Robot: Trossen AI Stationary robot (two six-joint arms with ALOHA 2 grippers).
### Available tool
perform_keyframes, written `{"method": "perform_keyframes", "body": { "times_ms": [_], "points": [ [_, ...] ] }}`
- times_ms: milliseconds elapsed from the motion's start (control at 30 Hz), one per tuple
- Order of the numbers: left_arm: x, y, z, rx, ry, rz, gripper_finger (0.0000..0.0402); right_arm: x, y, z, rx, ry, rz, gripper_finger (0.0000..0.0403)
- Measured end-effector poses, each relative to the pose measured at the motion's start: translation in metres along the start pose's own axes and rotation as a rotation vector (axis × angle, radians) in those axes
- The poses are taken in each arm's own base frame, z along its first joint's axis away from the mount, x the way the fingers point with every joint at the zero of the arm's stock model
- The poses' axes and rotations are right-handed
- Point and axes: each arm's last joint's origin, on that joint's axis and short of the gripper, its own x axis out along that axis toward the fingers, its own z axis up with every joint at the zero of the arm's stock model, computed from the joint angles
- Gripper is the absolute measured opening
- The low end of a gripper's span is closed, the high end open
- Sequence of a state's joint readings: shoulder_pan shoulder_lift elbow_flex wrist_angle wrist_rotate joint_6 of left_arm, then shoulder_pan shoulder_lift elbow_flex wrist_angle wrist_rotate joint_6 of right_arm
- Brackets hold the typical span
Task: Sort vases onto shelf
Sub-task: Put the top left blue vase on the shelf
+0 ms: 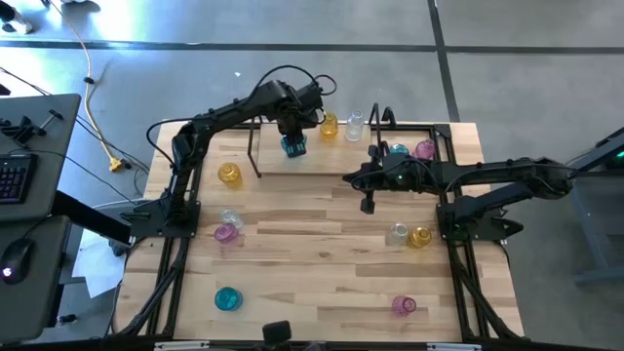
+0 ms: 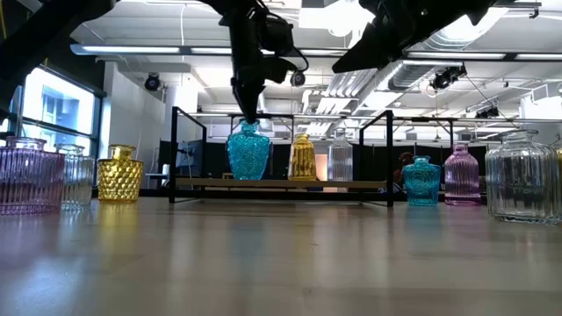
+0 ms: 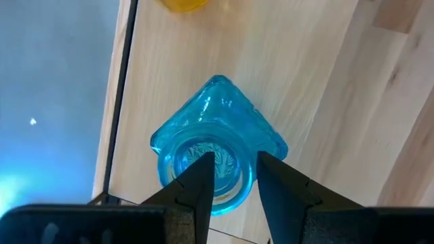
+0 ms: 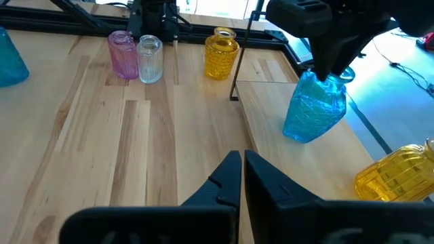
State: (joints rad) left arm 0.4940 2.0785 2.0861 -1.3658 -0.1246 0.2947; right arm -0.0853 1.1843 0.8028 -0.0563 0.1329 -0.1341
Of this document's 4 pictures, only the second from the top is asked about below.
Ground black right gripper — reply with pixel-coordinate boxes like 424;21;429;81
332;0;497;75

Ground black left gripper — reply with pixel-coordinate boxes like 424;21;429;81
221;0;267;126

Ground tall teal pebbled glass vase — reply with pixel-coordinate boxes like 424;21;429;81
227;118;271;182

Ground yellow ribbed tapered glass vase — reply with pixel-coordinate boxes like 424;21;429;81
287;133;318;182

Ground clear ribbed glass bottle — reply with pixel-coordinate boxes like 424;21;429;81
327;127;354;183

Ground yellow diamond-pattern glass vase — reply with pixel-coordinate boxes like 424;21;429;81
97;144;144;204

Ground pink ribbed glass bottle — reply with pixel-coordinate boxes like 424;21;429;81
443;143;482;207

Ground clear fine-ribbed glass jar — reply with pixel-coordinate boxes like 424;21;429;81
53;143;96;211

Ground clear wide-fluted glass jar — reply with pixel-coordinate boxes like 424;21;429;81
485;128;562;226

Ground black ceiling spotlight cluster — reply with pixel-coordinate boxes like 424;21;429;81
429;64;468;91

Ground background computer monitor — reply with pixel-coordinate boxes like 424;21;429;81
175;140;205;177

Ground person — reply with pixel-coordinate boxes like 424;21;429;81
394;151;417;190

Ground rig light bar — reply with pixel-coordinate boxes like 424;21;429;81
69;42;562;61

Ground large window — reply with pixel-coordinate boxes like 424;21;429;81
0;65;106;155

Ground pink fine-ribbed glass jar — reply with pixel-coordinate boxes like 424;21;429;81
0;136;66;216

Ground background black table frame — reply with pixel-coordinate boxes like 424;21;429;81
227;112;296;146
393;115;456;150

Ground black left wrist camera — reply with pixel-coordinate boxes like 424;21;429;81
262;12;300;85

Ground wooden shelf with black frame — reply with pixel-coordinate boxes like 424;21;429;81
169;106;394;208

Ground silver ventilation duct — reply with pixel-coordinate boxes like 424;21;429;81
385;0;515;92

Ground black rig frame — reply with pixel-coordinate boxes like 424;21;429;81
91;187;488;204

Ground teal ring-embossed glass bottle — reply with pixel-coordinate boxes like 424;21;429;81
402;154;442;207

